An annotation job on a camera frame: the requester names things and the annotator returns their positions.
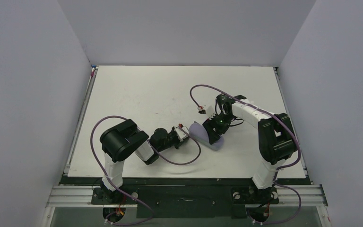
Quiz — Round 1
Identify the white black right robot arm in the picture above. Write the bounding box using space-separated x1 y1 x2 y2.
197 94 297 203

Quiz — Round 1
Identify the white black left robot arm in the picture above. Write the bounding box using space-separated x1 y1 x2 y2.
96 119 189 203

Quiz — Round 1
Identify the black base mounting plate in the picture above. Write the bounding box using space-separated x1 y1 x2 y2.
60 176 310 222

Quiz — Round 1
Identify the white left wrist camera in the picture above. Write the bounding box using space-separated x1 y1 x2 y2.
174 126 189 141

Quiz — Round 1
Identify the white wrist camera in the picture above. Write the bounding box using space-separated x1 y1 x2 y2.
174 126 189 141
197 105 216 119

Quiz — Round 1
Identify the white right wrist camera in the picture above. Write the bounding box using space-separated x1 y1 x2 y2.
197 105 216 119

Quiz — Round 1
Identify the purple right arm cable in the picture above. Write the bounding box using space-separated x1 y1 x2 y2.
190 84 303 226

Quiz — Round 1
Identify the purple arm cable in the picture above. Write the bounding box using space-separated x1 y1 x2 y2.
90 115 202 227
190 84 303 226

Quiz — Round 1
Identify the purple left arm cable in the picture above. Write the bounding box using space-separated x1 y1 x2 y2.
90 115 202 227

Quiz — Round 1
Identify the aluminium front frame rail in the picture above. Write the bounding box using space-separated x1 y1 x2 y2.
46 185 327 208

